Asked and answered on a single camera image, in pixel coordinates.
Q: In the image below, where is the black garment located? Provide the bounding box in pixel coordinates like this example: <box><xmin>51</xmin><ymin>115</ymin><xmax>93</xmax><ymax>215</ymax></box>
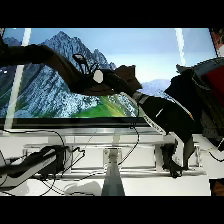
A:
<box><xmin>164</xmin><ymin>68</ymin><xmax>205</xmax><ymax>135</ymax></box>

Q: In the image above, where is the grey garment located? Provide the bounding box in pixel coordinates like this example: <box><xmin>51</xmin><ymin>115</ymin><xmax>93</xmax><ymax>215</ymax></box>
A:
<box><xmin>175</xmin><ymin>57</ymin><xmax>224</xmax><ymax>76</ymax></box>

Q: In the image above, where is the red garment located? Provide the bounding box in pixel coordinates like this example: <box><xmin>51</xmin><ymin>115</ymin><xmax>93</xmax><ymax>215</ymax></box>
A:
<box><xmin>200</xmin><ymin>65</ymin><xmax>224</xmax><ymax>108</ymax></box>

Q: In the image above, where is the black cable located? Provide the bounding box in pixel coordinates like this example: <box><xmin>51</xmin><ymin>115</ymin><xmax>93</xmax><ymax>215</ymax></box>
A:
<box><xmin>0</xmin><ymin>128</ymin><xmax>68</xmax><ymax>197</ymax></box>
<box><xmin>116</xmin><ymin>99</ymin><xmax>141</xmax><ymax>167</ymax></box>

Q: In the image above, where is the silver frame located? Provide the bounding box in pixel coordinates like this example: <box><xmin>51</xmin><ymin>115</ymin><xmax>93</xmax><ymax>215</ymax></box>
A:
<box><xmin>0</xmin><ymin>127</ymin><xmax>224</xmax><ymax>197</ymax></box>

